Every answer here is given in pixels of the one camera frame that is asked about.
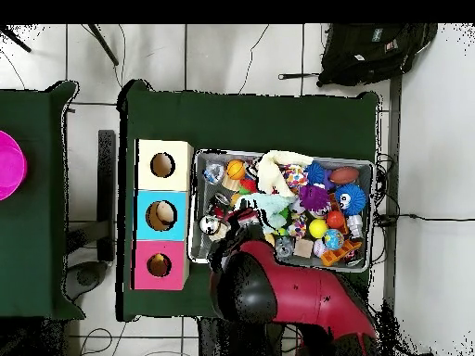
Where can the mint waffle cloth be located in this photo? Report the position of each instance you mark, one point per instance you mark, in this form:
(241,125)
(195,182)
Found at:
(274,205)

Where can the cream waffle cloth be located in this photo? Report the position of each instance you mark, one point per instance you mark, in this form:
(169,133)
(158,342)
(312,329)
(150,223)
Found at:
(272,170)

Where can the purple spiky monster toy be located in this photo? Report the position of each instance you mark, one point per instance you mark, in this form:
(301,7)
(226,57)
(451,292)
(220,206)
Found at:
(314,196)

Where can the blue green globe ball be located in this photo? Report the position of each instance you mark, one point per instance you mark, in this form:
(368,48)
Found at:
(334,239)

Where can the yellow duck plush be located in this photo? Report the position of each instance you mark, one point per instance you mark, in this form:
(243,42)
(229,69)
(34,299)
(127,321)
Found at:
(159,258)

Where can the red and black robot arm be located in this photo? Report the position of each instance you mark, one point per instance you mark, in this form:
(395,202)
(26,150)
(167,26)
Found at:
(304,293)

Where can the silver mesh bin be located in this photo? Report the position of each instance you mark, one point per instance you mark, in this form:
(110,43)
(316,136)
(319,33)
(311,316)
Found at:
(202,248)

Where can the wooden box with three holes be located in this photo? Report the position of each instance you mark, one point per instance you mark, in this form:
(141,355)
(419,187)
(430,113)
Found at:
(178,181)

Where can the orange toy basketball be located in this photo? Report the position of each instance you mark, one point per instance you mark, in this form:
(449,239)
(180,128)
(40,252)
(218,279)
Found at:
(236,169)

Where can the polka dot fabric toy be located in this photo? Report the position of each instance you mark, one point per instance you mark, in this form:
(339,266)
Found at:
(295,176)

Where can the yellow ball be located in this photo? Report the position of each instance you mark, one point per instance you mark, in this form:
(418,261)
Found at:
(318,228)

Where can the blue spiky ball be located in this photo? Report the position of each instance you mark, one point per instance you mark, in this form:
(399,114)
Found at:
(354,198)
(316,172)

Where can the dark green tablecloth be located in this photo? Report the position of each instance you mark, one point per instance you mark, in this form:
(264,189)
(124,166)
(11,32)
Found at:
(259,118)
(37,241)

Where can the brown toy football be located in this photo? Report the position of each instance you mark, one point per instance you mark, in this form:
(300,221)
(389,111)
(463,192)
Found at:
(344,175)

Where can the black panel on stand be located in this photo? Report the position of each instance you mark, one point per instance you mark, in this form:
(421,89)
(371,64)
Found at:
(107,185)

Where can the black backpack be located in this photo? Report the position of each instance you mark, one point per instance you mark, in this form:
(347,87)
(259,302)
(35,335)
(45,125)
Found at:
(363,55)

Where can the black tripod leg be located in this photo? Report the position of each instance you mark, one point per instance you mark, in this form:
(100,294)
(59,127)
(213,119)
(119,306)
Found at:
(16,40)
(104,44)

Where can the pink plastic bowl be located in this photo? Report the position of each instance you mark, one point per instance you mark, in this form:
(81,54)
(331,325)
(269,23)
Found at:
(11,167)

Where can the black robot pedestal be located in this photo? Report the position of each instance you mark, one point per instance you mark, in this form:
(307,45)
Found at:
(207,341)

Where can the grey metal rail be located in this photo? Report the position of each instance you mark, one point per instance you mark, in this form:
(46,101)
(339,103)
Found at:
(394,129)

